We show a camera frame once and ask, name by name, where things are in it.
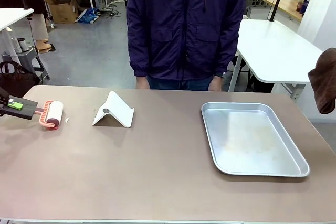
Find pink lint roller black handle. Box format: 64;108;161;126
4;97;65;130

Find brown cloth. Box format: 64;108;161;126
307;47;336;115

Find person's right forearm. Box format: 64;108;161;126
126;11;149;78

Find person's left forearm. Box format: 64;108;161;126
214;6;250;78

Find person's right hand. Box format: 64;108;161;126
135;76;151;90

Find person's left hand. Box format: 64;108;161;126
208;75;223;92

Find black handbag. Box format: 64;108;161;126
0;60;40;99

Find grey metal stool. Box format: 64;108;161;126
2;47;50;83

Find bottles on stool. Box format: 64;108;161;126
10;37;30;55

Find small white table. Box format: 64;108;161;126
0;7;35;56

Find white folded roller stand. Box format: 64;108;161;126
91;91;135;129

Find cardboard box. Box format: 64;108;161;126
43;0;79;24

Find blue plastic bag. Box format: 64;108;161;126
77;7;100;24

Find person's blue jeans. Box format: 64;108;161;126
146;75;215;91

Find person in purple jacket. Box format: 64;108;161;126
125;0;250;81

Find silver metal tray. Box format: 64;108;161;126
201;102;310;177

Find large white table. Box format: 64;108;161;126
227;18;324;101

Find wooden workbench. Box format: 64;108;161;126
263;0;305;23

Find bottles on workbench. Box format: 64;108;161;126
296;0;311;15

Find floor power strip with cables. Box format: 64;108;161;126
99;0;128;20

